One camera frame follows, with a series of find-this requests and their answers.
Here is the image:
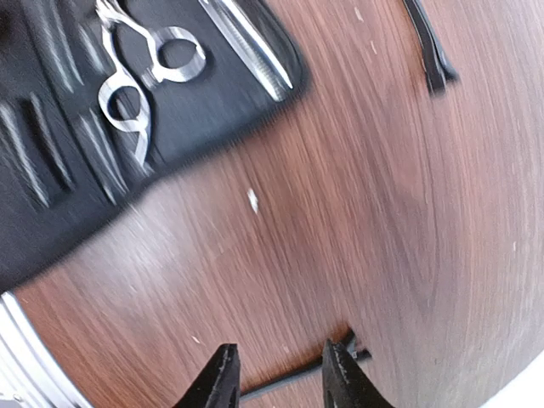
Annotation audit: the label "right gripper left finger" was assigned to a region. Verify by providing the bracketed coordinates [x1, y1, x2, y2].
[174, 343, 241, 408]

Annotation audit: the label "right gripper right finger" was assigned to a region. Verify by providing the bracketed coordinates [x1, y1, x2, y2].
[321, 339, 393, 408]

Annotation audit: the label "black zip tool case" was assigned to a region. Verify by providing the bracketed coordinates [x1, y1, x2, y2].
[1, 1, 308, 291]

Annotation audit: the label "silver straight scissors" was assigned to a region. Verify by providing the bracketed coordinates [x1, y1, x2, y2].
[95, 1, 207, 167]

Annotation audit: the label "silver thinning scissors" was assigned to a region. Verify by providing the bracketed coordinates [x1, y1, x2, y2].
[200, 1, 293, 102]

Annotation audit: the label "black hair clip right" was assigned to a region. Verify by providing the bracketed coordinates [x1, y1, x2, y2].
[240, 327, 371, 403]

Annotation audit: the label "black hair clip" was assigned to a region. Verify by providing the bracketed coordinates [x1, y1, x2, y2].
[403, 0, 459, 96]
[240, 327, 371, 403]

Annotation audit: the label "black hair clip centre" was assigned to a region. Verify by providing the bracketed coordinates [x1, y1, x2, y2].
[403, 0, 459, 96]

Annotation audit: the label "aluminium front rail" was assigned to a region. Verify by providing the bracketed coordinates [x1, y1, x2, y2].
[1, 292, 91, 407]

